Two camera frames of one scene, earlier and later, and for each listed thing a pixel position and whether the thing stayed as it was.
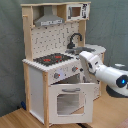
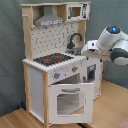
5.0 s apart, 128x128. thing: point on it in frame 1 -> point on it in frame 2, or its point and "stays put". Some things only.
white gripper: [93, 61] -> [91, 45]
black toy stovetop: [53, 58] stays put
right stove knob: [74, 68] stays put
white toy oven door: [71, 103] stays put
